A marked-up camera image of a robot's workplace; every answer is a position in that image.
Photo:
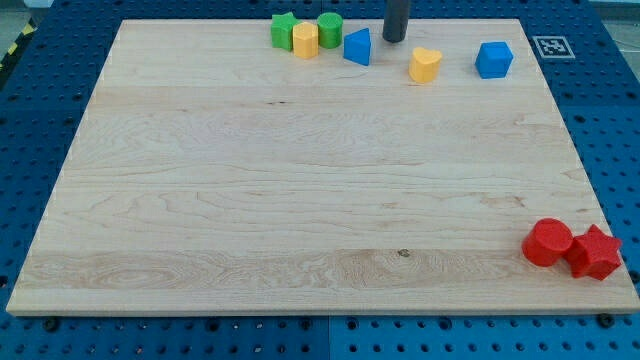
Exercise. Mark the white fiducial marker tag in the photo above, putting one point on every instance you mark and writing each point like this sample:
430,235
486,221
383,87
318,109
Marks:
553,47

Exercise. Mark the green star block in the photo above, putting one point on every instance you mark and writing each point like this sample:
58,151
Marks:
281,30

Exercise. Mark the red cylinder block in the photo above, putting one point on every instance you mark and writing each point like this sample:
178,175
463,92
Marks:
547,242

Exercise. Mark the blue triangle block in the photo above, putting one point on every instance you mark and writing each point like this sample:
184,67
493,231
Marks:
357,47

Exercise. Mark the yellow hexagon block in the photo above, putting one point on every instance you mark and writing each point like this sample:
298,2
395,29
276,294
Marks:
305,40

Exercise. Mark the red star block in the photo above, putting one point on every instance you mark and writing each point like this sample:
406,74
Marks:
594,254

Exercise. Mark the green cylinder block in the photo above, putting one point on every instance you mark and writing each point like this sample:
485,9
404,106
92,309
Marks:
330,30

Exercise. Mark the wooden board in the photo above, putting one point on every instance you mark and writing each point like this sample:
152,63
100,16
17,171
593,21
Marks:
214,175

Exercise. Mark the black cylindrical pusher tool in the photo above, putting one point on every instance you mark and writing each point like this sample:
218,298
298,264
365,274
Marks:
396,18

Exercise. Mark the blue cube block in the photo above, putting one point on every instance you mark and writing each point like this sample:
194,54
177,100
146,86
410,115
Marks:
493,60

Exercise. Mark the yellow heart block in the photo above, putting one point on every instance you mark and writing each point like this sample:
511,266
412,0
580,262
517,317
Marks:
424,64

